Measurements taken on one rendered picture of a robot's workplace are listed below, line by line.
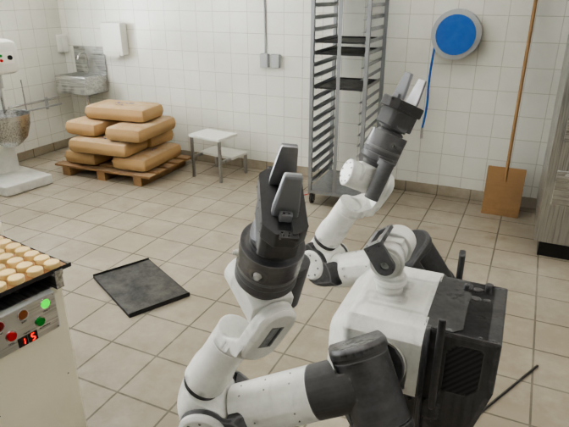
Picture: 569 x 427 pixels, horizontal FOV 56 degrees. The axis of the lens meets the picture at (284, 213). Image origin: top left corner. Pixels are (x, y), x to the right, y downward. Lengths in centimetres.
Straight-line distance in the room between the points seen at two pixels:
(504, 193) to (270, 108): 241
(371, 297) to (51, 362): 137
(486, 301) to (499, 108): 400
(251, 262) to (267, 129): 498
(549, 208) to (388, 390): 337
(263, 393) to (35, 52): 621
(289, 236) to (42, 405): 167
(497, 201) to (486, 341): 397
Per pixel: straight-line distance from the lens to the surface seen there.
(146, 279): 366
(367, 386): 85
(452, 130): 506
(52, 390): 217
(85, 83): 649
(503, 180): 486
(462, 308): 103
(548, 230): 419
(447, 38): 482
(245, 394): 93
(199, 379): 89
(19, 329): 194
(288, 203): 61
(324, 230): 135
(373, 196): 123
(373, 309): 99
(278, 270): 68
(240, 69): 568
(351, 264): 131
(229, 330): 84
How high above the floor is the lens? 176
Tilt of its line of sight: 22 degrees down
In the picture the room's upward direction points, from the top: straight up
